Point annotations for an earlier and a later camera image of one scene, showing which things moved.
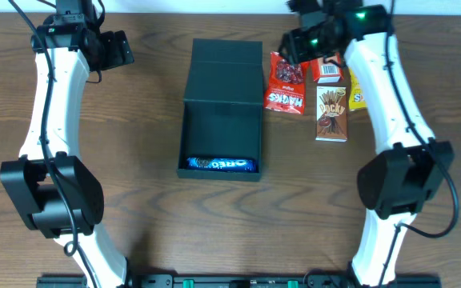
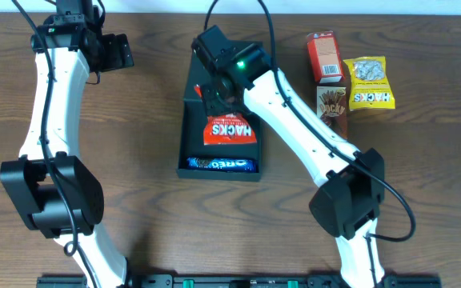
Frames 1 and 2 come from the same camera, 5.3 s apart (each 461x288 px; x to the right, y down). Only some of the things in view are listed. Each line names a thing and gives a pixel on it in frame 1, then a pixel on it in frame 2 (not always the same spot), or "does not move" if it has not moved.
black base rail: (239, 280) does not move
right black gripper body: (290, 50) -> (213, 105)
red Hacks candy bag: (286, 86) -> (226, 128)
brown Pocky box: (331, 114) does not move
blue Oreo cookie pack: (221, 165) does not move
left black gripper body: (118, 48) does not move
